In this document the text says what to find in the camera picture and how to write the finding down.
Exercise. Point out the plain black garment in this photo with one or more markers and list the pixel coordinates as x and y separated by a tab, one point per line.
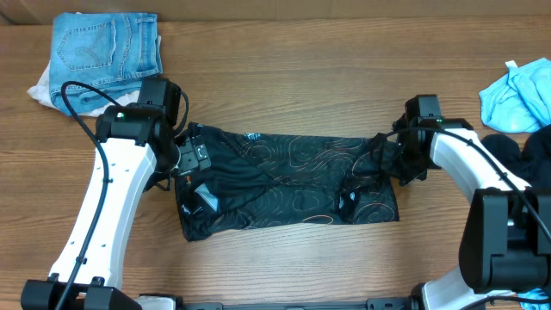
532	163

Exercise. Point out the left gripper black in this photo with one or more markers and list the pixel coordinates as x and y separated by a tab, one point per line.
195	155

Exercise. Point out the light blue t-shirt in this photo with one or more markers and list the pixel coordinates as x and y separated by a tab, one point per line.
518	102

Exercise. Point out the folded blue denim jeans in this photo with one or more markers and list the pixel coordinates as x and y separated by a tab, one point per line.
112	52

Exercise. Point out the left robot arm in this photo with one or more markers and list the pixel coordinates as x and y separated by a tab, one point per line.
136	148

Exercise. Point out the black orange-patterned cycling jersey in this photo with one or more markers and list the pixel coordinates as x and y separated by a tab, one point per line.
258	180

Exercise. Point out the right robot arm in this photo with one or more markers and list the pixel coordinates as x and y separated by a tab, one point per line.
505	247

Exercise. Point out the folded white cloth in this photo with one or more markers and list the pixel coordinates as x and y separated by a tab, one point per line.
40	91

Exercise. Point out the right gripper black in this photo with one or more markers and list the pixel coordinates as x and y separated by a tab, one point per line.
419	174

